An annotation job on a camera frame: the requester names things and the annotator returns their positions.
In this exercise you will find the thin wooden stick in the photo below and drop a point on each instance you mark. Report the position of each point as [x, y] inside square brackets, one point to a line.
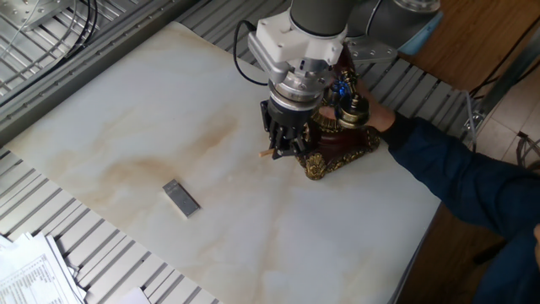
[266, 153]

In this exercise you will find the forearm in dark blue sleeve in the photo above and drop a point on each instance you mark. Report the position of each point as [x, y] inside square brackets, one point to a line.
[464, 190]

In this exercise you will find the stack of printed paper sheets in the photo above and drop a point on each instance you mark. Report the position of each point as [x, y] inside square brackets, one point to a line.
[34, 274]

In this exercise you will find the person's bare hand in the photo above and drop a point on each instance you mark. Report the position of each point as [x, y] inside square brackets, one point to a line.
[379, 114]

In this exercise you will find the glossy marble pattern board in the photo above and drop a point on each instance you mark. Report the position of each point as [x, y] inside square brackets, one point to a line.
[190, 126]

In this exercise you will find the blank white paper sheet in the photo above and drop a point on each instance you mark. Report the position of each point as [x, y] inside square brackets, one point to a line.
[131, 297]

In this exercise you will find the antique red brass phone base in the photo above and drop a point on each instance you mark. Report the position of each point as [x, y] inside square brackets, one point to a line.
[341, 150]

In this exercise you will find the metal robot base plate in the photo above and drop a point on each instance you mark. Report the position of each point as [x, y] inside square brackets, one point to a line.
[375, 52]

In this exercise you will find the grey robot arm, blue caps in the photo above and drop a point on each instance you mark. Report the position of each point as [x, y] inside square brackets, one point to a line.
[320, 17]

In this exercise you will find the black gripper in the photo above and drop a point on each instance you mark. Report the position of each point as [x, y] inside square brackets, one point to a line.
[289, 118]

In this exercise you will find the person's left hand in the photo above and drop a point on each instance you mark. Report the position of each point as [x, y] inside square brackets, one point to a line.
[537, 245]

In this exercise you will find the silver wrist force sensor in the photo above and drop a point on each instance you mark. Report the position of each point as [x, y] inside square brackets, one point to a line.
[301, 86]

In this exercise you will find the metal bracket plate with holes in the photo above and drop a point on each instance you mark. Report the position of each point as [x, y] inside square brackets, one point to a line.
[38, 10]

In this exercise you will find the white plastic wrist mount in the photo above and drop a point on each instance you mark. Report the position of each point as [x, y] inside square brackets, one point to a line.
[291, 42]

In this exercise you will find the aluminium frame post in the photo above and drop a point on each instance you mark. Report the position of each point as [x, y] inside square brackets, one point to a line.
[506, 80]

